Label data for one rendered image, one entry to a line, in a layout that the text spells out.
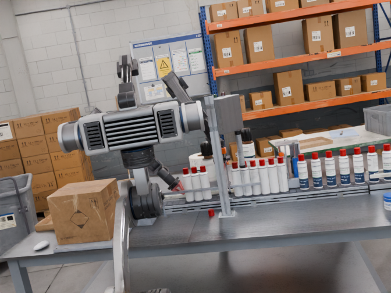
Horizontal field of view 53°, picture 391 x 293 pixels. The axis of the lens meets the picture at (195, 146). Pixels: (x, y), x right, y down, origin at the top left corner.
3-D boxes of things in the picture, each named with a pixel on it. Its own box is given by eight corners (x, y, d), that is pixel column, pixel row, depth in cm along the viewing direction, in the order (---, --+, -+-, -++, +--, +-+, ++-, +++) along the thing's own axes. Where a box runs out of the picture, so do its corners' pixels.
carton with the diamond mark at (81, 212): (125, 222, 226) (116, 177, 221) (110, 240, 203) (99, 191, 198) (77, 227, 232) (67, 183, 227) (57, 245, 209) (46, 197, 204)
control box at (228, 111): (244, 128, 217) (239, 93, 213) (224, 134, 205) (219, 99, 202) (230, 128, 224) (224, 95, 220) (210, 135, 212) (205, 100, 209)
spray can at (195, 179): (204, 198, 236) (199, 165, 233) (202, 201, 231) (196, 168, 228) (196, 199, 238) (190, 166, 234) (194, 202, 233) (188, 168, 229)
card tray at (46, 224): (98, 211, 261) (96, 206, 260) (81, 227, 236) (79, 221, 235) (56, 215, 266) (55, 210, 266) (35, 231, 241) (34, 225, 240)
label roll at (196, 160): (203, 179, 277) (200, 159, 275) (186, 176, 293) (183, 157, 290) (224, 171, 289) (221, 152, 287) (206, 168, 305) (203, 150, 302)
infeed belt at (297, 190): (365, 187, 222) (364, 180, 221) (369, 192, 214) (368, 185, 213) (95, 214, 252) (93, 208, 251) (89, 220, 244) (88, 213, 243)
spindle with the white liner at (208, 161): (220, 182, 264) (213, 139, 259) (218, 186, 256) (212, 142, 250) (206, 183, 266) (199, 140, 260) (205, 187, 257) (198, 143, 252)
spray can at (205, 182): (212, 196, 236) (206, 164, 232) (212, 199, 231) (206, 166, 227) (203, 197, 237) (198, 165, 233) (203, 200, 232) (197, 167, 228)
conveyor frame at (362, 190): (364, 188, 224) (363, 179, 223) (370, 194, 213) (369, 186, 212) (96, 215, 253) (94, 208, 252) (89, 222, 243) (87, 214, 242)
